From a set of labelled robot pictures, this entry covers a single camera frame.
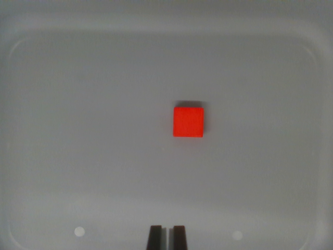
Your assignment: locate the white plastic tray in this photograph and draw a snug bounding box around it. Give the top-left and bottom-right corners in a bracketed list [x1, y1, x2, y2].
[0, 15, 333, 250]

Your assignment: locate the red cube block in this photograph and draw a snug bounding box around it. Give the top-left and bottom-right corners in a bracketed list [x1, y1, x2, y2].
[173, 106, 205, 138]

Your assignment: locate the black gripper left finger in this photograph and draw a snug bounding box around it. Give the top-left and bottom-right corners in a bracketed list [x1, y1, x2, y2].
[146, 224, 168, 250]

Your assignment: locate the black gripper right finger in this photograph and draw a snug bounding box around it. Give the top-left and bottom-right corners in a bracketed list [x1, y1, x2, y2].
[168, 225, 189, 250]

